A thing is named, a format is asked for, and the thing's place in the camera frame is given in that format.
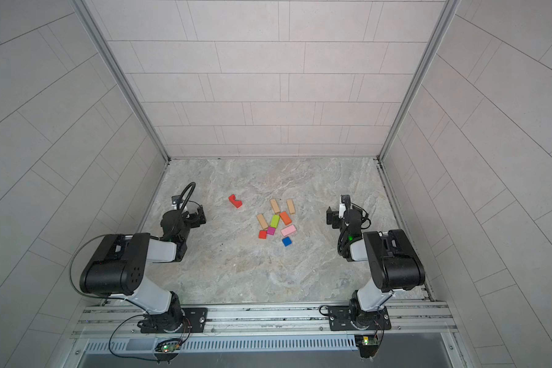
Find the right circuit board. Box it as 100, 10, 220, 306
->
354, 334, 380, 350

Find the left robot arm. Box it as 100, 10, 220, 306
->
79, 205, 208, 334

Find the circuit board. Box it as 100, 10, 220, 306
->
354, 334, 380, 350
155, 338, 183, 354

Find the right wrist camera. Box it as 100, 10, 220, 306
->
338, 195, 351, 219

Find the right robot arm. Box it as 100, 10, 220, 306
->
326, 208, 426, 331

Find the lime green wood block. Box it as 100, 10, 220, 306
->
270, 215, 280, 228

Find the aluminium mounting rail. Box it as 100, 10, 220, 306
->
71, 300, 458, 339

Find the orange wood block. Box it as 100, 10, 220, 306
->
279, 212, 292, 226

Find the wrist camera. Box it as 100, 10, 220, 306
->
338, 195, 351, 219
171, 196, 183, 206

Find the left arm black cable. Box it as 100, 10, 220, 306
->
178, 181, 197, 213

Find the left circuit board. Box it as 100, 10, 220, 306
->
155, 338, 183, 354

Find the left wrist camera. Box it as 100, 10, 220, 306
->
171, 196, 183, 206

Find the natural wood block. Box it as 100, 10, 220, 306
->
257, 214, 269, 231
287, 199, 296, 214
270, 199, 281, 215

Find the pink wood block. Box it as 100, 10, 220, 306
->
281, 225, 297, 238

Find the red arch wood block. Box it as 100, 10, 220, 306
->
228, 195, 242, 209

